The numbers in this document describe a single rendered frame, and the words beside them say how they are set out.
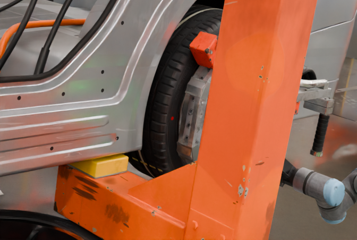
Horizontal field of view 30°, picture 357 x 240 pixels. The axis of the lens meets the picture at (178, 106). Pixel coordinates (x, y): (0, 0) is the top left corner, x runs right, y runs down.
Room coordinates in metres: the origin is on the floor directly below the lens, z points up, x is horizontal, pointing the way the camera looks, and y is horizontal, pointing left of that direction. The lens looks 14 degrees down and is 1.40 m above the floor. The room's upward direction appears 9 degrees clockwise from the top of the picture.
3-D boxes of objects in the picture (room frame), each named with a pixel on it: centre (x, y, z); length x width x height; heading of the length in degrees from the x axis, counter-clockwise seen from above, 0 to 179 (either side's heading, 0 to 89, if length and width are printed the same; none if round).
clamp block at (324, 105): (2.24, -0.48, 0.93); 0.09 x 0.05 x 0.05; 51
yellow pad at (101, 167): (1.93, 0.22, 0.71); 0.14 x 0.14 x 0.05; 51
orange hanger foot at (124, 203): (1.82, 0.08, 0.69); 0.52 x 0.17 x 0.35; 51
